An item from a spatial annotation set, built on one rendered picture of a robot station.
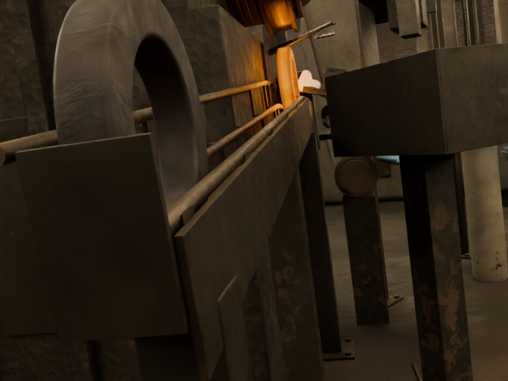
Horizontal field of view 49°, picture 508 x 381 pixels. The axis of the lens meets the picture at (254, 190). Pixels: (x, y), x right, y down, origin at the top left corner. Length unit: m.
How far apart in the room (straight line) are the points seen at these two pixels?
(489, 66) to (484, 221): 1.33
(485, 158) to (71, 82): 1.87
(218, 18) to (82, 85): 0.72
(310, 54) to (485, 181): 2.37
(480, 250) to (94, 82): 1.93
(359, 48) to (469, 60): 3.34
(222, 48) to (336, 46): 3.21
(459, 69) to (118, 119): 0.57
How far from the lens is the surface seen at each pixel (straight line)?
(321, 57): 4.20
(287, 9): 1.37
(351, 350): 1.63
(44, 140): 0.36
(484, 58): 0.83
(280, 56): 1.40
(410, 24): 3.88
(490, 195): 2.11
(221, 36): 1.00
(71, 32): 0.33
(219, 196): 0.38
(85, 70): 0.31
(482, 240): 2.14
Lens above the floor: 0.65
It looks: 6 degrees down
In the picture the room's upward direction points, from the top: 8 degrees counter-clockwise
